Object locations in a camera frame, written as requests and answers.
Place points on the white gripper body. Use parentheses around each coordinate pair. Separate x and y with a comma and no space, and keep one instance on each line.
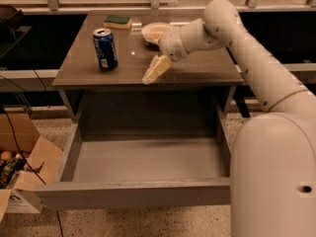
(172,44)

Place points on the green yellow sponge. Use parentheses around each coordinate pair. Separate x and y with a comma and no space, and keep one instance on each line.
(117,22)

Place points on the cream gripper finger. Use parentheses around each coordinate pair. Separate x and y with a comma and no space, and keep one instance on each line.
(154,37)
(158,66)

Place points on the white ceramic bowl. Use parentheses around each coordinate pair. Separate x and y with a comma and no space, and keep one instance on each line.
(154,31)

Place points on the cardboard box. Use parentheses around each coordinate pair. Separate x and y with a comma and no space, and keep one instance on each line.
(34,164)

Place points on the dark device on left shelf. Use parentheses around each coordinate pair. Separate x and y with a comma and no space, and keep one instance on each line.
(10,17)

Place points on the orange fruit in box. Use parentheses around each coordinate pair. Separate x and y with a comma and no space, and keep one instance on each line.
(6,155)

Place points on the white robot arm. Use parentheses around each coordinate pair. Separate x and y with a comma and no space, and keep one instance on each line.
(273,160)

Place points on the open grey top drawer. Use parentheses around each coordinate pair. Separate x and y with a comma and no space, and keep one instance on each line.
(144,149)

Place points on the blue pepsi can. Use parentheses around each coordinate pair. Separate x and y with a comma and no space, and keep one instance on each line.
(104,44)

